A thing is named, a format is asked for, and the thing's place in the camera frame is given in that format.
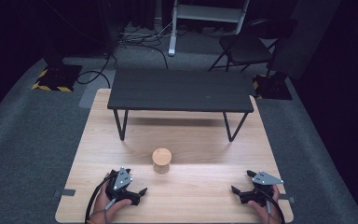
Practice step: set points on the small wooden cylinder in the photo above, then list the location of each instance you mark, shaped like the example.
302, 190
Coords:
161, 157

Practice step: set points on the person's right hand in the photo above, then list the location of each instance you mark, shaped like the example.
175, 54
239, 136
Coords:
268, 214

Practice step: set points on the black yellow striped base plate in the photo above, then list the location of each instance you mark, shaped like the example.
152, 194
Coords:
60, 77
273, 88

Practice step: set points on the white metal stand frame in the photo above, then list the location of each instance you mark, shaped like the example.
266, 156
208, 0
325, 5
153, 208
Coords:
206, 13

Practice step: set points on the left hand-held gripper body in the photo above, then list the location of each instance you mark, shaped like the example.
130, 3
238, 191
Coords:
122, 182

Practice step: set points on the black riser shelf with legs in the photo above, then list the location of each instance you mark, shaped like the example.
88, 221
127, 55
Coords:
180, 90

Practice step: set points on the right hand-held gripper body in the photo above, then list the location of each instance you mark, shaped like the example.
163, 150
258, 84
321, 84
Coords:
262, 179

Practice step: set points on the black folding chair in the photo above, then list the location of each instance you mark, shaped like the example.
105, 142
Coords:
248, 48

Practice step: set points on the person's left hand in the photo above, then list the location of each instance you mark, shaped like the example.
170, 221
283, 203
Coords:
105, 210

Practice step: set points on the grey tape strip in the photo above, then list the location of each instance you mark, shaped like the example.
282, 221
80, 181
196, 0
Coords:
289, 198
66, 192

